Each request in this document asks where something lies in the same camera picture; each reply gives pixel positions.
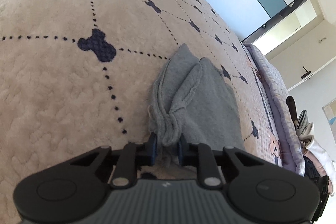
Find striped folded fabric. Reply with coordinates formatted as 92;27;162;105
296;110;314;140

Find wall poster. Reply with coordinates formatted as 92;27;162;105
322;100;336;139

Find cream door with handle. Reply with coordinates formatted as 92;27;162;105
270;35;335;90

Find dark brown curved object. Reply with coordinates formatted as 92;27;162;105
286;96;298;126

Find pink quilted bedspread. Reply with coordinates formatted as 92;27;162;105
1;0;282;223

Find folded lavender blanket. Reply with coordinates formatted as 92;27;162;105
247;44;305;176

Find grey knit cat sweater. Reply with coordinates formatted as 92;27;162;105
149;44;245;169

